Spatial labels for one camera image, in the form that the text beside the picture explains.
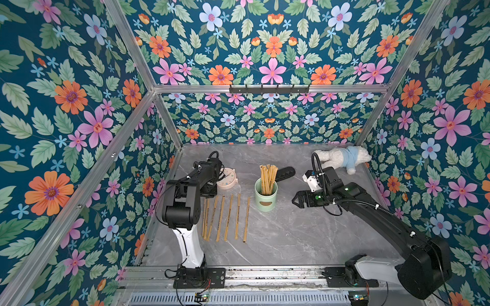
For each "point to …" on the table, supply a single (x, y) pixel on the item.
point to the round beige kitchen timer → (230, 180)
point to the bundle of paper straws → (268, 173)
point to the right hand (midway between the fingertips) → (304, 196)
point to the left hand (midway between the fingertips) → (206, 195)
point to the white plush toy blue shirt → (347, 157)
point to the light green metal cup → (265, 203)
